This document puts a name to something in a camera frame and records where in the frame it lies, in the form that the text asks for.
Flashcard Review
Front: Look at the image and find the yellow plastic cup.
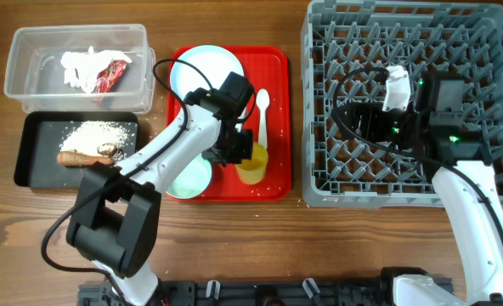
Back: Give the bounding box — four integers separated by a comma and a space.
235, 142, 268, 185

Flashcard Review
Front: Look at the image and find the green bowl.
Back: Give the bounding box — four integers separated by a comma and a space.
166, 155, 212, 200

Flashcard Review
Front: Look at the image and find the pile of rice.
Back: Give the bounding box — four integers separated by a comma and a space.
59, 121, 131, 158

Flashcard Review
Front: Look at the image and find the brown food scrap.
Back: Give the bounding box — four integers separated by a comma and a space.
97, 144, 118, 157

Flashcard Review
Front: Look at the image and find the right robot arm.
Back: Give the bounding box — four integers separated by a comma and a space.
331, 65, 503, 305

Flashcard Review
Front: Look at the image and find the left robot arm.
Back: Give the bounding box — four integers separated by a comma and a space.
41, 72, 256, 305

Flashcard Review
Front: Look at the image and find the grey dishwasher rack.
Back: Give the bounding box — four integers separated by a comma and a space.
301, 1, 503, 208

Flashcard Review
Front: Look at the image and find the black waste tray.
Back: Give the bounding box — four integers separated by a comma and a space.
14, 111, 139, 189

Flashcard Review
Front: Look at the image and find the white plastic spoon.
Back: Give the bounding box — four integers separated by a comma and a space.
256, 88, 270, 149

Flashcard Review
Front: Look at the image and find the large light blue plate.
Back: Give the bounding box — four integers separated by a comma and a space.
170, 45, 245, 99

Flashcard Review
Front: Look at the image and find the red plastic tray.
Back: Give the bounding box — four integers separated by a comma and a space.
173, 46, 292, 202

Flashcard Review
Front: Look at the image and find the red snack wrapper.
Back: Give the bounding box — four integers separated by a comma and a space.
95, 59, 128, 94

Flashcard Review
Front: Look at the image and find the carrot piece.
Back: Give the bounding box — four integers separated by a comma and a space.
56, 151, 115, 167

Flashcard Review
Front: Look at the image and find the clear plastic bin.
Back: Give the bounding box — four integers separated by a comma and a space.
4, 24, 155, 114

